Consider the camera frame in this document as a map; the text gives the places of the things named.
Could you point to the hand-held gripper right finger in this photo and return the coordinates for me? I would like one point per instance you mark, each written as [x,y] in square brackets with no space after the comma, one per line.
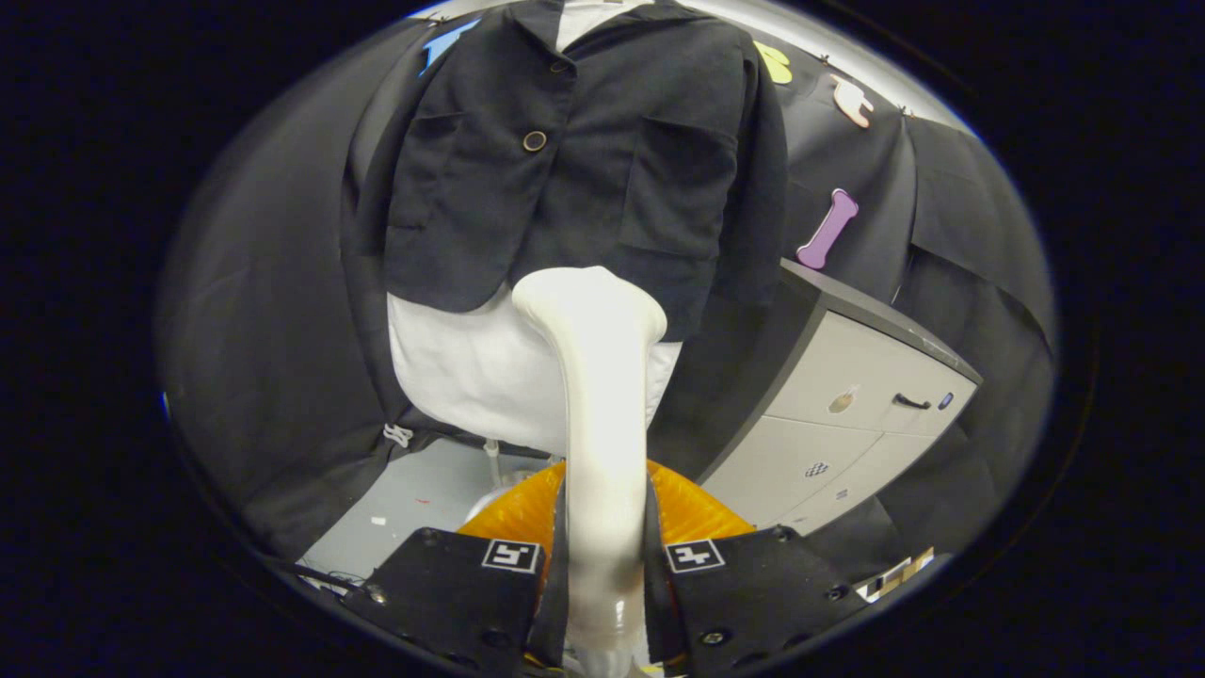
[753,593]

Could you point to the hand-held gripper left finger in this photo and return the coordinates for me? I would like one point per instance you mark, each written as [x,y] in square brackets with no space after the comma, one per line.
[452,593]

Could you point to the white and purple garment steamer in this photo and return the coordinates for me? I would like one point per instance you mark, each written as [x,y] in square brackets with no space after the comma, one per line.
[602,377]

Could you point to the black blazer jacket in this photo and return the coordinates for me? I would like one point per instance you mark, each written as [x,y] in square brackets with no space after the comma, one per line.
[584,188]

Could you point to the beige cardboard piece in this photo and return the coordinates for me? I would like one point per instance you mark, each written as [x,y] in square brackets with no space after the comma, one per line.
[894,574]

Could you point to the grey cabinet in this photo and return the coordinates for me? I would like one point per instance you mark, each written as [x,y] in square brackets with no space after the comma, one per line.
[828,452]

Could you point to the round wooden cabinet knob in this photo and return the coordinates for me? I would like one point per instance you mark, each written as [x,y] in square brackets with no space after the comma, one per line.
[843,400]

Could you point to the white mannequin torso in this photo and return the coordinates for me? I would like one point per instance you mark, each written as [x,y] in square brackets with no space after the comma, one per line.
[471,377]

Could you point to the black backdrop cloth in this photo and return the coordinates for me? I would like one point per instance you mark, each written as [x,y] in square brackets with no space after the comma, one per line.
[264,282]

